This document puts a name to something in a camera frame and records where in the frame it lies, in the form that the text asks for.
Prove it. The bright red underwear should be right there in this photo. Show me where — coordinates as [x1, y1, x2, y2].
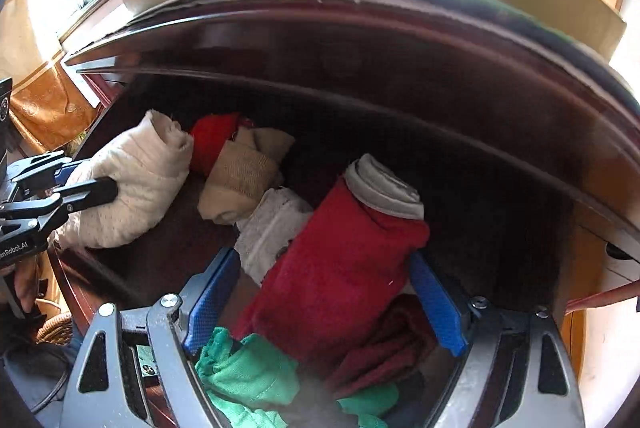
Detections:
[189, 112, 256, 176]

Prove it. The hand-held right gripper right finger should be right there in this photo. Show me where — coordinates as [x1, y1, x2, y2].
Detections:
[407, 252, 586, 428]

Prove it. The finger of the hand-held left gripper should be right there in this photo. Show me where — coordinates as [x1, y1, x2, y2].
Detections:
[0, 177, 119, 231]
[12, 151, 88, 199]

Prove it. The dark wooden dresser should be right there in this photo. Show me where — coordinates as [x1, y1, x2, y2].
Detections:
[62, 0, 640, 349]

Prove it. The tan beige sock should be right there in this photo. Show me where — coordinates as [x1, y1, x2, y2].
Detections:
[197, 127, 296, 225]

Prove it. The red knit underwear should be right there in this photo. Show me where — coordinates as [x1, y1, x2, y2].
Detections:
[325, 294, 438, 401]

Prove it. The cream white underwear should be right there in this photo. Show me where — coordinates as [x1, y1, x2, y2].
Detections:
[52, 109, 195, 250]

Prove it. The red underwear grey waistband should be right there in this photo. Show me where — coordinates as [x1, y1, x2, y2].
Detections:
[232, 153, 431, 366]

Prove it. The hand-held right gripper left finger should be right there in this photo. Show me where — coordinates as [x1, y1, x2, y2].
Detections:
[60, 247, 243, 428]

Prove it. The person's left hand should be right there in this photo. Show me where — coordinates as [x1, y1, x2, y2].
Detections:
[12, 253, 41, 314]

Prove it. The green underwear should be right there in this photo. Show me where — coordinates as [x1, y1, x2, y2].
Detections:
[195, 327, 401, 428]

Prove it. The wicker basket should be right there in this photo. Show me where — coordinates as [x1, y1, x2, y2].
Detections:
[37, 311, 73, 344]

